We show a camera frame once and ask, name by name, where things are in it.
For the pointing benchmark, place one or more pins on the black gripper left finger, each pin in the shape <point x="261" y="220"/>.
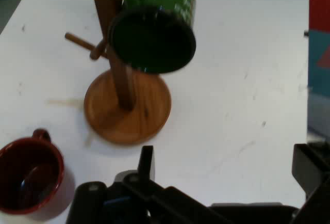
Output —
<point x="146" y="162"/>

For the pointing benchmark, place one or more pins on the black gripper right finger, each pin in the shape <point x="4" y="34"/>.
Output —
<point x="314" y="172"/>

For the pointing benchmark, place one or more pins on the green enamel mug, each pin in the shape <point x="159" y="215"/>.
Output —
<point x="152" y="40"/>

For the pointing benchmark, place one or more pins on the wooden mug tree stand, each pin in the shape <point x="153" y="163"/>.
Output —
<point x="139" y="120"/>

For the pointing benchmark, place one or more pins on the red enamel mug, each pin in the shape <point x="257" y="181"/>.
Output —
<point x="33" y="177"/>

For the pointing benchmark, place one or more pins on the red giant building blocks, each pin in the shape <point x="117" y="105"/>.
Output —
<point x="318" y="46"/>

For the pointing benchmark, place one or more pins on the large red foam block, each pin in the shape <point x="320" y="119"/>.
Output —
<point x="319" y="2"/>

